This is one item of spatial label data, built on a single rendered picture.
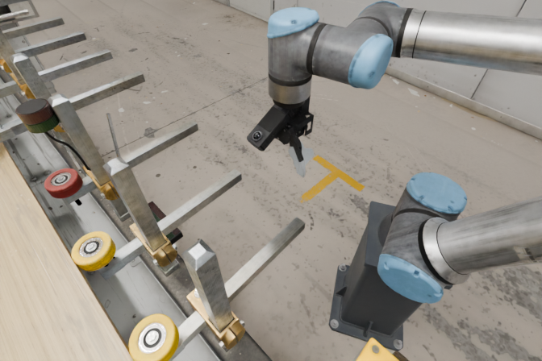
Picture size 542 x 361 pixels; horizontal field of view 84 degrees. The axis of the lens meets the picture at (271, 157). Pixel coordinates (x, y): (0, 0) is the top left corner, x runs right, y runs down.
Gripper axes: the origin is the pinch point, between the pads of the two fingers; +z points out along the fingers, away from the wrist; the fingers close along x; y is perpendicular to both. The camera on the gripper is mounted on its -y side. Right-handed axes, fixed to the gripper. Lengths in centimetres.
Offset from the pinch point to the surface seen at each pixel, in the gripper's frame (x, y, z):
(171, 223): 11.3, -28.3, 11.5
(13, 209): 35, -56, 4
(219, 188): 12.4, -12.0, 11.5
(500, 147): -33, 193, 94
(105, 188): 29.9, -36.7, 7.2
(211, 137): 119, 45, 94
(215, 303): -18.4, -32.8, -2.8
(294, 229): -11.7, -5.6, 11.8
